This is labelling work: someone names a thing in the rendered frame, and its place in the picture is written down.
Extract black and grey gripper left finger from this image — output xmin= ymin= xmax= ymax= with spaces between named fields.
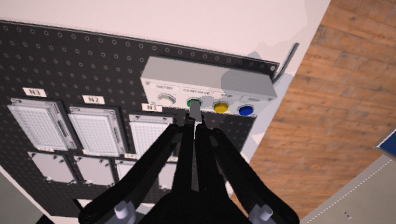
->
xmin=78 ymin=100 xmax=196 ymax=224

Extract white operator panel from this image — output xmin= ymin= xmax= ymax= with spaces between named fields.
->
xmin=141 ymin=43 xmax=300 ymax=117

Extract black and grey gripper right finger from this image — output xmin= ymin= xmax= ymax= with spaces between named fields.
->
xmin=194 ymin=101 xmax=300 ymax=224

